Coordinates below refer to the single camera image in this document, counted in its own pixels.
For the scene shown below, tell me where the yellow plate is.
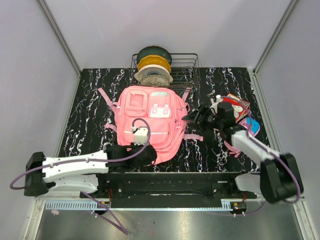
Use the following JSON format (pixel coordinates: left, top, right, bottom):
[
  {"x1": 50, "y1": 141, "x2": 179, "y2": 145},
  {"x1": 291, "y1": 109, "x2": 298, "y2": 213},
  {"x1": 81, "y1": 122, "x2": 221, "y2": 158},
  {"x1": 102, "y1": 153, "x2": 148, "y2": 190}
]
[{"x1": 137, "y1": 54, "x2": 171, "y2": 73}]

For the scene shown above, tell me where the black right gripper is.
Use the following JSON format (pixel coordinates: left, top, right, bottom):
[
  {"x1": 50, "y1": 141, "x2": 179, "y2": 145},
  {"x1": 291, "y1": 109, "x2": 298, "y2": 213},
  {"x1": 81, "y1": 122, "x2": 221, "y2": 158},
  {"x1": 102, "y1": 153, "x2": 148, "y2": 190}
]
[{"x1": 181, "y1": 102, "x2": 223, "y2": 134}]

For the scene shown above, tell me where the aluminium front rail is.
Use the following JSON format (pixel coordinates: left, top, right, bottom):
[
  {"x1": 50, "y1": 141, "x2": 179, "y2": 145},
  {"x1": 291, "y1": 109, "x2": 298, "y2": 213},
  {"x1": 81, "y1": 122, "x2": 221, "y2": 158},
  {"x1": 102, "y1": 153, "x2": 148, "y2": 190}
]
[{"x1": 32, "y1": 180, "x2": 308, "y2": 211}]

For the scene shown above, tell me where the red top activity book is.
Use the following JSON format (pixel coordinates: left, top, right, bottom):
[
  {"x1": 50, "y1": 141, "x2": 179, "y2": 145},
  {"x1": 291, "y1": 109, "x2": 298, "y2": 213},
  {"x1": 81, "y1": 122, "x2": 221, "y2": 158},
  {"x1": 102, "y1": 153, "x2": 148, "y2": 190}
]
[{"x1": 222, "y1": 93, "x2": 250, "y2": 123}]

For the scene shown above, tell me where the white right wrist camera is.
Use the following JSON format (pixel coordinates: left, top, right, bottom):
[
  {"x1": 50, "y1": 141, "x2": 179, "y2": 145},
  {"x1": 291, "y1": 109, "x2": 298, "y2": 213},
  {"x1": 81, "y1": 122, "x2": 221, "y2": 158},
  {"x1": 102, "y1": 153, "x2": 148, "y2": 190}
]
[{"x1": 210, "y1": 94, "x2": 223, "y2": 112}]

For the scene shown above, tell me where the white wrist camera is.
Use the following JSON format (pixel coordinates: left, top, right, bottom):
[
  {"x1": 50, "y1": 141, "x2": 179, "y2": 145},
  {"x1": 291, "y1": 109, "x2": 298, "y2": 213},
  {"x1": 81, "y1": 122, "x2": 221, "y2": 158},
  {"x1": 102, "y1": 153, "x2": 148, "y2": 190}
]
[
  {"x1": 210, "y1": 94, "x2": 223, "y2": 112},
  {"x1": 131, "y1": 126, "x2": 150, "y2": 146}
]

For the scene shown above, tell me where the grey patterned plate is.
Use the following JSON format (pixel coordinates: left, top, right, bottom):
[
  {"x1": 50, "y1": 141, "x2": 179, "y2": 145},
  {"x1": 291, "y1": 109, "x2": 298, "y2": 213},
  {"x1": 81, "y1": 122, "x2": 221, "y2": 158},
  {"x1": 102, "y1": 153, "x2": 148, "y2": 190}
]
[{"x1": 140, "y1": 75, "x2": 171, "y2": 87}]

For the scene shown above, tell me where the pink student backpack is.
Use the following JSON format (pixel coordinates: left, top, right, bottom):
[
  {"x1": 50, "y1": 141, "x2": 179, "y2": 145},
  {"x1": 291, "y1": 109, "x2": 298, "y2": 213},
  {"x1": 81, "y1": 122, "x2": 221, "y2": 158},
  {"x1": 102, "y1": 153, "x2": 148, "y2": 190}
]
[{"x1": 97, "y1": 84, "x2": 241, "y2": 166}]

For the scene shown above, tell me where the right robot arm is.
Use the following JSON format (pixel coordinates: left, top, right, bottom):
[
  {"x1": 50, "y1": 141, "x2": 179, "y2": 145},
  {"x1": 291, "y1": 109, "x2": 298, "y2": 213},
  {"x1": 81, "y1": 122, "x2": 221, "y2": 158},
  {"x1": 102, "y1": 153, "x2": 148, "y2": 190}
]
[{"x1": 182, "y1": 101, "x2": 304, "y2": 204}]

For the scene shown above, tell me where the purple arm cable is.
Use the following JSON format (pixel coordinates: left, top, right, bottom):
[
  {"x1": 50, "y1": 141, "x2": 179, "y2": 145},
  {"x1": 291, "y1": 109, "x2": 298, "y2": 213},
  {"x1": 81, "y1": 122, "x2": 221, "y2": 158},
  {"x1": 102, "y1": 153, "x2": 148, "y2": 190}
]
[
  {"x1": 9, "y1": 117, "x2": 152, "y2": 236},
  {"x1": 219, "y1": 98, "x2": 302, "y2": 217}
]

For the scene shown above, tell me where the black wire dish rack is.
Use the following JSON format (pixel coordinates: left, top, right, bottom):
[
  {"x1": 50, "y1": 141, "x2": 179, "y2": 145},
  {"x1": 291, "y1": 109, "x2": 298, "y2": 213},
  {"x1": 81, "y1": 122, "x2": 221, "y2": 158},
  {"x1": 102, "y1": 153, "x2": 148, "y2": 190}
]
[{"x1": 129, "y1": 53, "x2": 200, "y2": 92}]

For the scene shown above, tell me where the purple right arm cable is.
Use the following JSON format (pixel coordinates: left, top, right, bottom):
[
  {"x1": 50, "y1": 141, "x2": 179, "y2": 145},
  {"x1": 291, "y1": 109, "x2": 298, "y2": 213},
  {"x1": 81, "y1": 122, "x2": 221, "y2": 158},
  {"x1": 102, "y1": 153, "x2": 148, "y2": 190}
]
[{"x1": 219, "y1": 98, "x2": 302, "y2": 217}]

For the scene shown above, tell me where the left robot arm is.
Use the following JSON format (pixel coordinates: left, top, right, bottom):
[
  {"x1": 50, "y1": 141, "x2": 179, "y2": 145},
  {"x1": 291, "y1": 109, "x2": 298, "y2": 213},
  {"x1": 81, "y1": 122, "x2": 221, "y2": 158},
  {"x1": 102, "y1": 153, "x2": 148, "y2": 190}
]
[{"x1": 23, "y1": 144, "x2": 157, "y2": 198}]

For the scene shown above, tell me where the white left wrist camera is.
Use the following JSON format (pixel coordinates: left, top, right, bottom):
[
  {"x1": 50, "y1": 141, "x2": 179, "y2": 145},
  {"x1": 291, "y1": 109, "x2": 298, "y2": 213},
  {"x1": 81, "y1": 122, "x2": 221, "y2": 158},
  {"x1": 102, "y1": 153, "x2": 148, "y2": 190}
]
[{"x1": 131, "y1": 126, "x2": 150, "y2": 146}]

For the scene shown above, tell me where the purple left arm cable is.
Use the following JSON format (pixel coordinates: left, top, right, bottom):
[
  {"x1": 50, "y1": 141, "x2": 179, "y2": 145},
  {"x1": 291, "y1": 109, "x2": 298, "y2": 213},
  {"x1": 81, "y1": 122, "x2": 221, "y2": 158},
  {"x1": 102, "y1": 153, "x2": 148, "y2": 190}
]
[{"x1": 9, "y1": 117, "x2": 152, "y2": 236}]

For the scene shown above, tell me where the pink purple pencil case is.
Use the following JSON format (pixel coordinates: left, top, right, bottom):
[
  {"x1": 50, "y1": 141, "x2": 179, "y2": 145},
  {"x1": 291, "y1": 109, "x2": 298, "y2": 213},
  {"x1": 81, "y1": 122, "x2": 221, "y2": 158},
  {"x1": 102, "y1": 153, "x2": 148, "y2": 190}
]
[{"x1": 239, "y1": 117, "x2": 261, "y2": 137}]

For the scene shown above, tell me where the dark green plate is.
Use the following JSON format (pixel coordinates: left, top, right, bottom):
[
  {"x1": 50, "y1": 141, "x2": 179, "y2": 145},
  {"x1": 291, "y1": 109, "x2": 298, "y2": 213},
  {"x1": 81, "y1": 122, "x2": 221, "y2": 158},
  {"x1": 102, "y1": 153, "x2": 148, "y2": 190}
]
[{"x1": 136, "y1": 45, "x2": 172, "y2": 65}]

